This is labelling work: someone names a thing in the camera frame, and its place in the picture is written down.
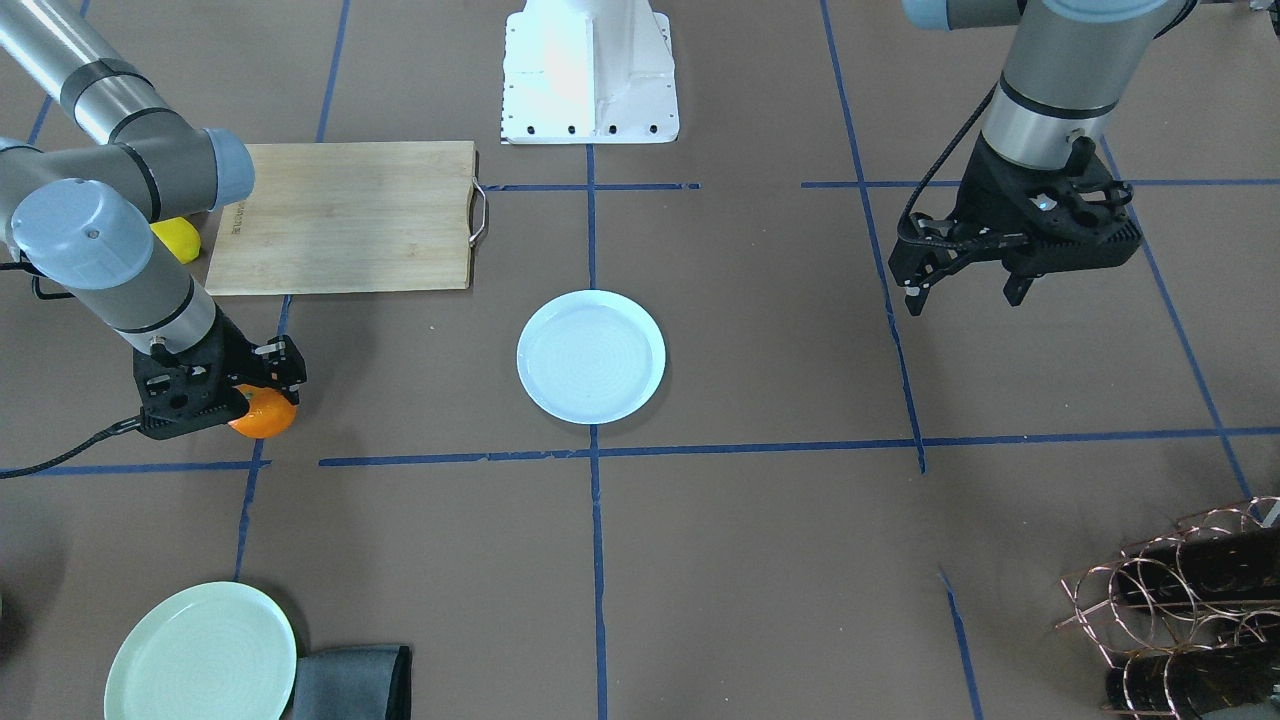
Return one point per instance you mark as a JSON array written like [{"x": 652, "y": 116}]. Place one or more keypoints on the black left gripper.
[{"x": 975, "y": 208}]

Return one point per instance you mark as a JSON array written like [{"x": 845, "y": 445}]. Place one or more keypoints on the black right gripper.
[{"x": 237, "y": 354}]

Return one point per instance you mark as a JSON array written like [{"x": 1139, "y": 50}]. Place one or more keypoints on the orange mandarin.
[{"x": 269, "y": 413}]

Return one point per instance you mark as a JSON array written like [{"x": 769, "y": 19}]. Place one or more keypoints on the light blue plate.
[{"x": 591, "y": 357}]

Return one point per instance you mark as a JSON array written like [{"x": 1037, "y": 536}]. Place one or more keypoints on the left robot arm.
[{"x": 1067, "y": 69}]

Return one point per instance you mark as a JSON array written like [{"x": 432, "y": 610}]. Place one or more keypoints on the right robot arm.
[{"x": 85, "y": 218}]

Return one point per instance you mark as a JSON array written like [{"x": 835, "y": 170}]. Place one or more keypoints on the light green plate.
[{"x": 218, "y": 650}]

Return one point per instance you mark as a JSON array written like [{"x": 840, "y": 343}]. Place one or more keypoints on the bamboo cutting board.
[{"x": 352, "y": 217}]

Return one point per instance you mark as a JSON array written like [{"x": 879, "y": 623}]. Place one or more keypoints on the yellow lemon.
[{"x": 180, "y": 236}]

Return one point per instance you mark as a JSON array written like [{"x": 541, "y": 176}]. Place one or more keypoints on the dark grey folded cloth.
[{"x": 357, "y": 682}]

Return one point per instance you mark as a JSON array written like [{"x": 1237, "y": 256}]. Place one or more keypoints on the dark wine bottle middle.
[{"x": 1227, "y": 570}]

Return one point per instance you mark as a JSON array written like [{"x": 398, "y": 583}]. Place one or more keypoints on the dark wine bottle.
[
  {"x": 1227, "y": 570},
  {"x": 1224, "y": 683}
]

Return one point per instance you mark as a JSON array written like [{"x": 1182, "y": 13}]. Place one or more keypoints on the dark wine bottle front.
[{"x": 1224, "y": 683}]

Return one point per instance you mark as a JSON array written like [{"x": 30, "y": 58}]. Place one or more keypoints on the copper wire bottle rack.
[{"x": 1186, "y": 622}]

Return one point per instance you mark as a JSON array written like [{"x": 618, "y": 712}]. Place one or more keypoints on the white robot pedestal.
[{"x": 588, "y": 72}]

